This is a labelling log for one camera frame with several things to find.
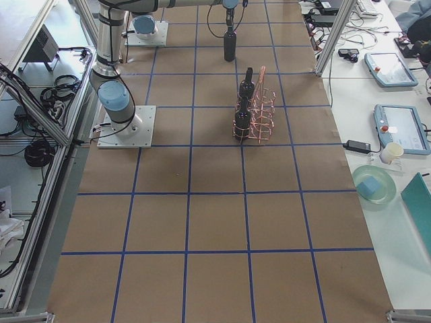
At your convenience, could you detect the teal board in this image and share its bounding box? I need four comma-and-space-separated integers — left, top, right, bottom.
401, 173, 431, 254

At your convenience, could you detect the blue teach pendant far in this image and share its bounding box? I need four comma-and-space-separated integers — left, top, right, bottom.
364, 52, 418, 87

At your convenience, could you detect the blue teach pendant near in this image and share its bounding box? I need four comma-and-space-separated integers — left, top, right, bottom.
373, 104, 430, 155

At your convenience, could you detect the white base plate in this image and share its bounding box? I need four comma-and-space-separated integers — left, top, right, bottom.
124, 19, 168, 47
97, 106, 156, 149

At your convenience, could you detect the aluminium frame post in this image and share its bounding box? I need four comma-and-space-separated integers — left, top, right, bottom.
314, 0, 356, 77

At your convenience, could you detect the dark basket bottle near handle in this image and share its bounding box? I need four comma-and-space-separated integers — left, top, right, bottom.
238, 67, 255, 101

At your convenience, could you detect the green glass plate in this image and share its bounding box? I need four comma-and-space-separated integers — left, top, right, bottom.
352, 165, 397, 205

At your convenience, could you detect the dark wine bottle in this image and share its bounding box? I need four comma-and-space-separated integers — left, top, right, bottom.
223, 27, 236, 62

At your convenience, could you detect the black power adapter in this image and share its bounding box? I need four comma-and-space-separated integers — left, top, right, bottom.
343, 140, 371, 154

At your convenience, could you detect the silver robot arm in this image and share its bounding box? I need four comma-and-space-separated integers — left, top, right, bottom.
90, 1, 238, 139
122, 13, 158, 40

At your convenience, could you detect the copper wire wine basket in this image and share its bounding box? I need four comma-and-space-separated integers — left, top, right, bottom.
232, 65, 275, 143

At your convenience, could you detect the dark basket bottle front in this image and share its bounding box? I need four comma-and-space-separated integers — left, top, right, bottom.
234, 97, 251, 143

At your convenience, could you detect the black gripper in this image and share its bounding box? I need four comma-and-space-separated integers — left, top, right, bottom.
226, 8, 235, 31

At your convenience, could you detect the white paper cup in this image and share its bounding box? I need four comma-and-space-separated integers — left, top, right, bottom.
380, 142, 404, 164

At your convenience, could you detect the blue teach pendant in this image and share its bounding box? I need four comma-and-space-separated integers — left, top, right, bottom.
364, 52, 418, 87
373, 104, 430, 155

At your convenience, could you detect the blue foam block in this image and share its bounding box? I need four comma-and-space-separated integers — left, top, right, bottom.
356, 176, 384, 200

